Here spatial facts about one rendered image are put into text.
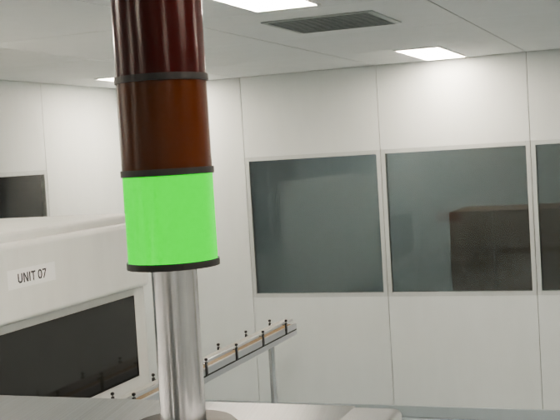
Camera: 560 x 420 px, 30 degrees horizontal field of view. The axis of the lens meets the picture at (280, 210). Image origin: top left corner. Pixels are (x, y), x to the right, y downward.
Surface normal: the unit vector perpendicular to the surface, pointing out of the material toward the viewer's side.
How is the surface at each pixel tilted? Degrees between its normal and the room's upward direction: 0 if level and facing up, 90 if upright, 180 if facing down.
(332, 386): 90
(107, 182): 90
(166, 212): 90
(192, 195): 90
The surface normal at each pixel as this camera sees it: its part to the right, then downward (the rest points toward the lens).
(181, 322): 0.29, 0.04
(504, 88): -0.36, 0.07
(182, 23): 0.61, 0.00
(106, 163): 0.93, -0.04
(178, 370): 0.03, 0.05
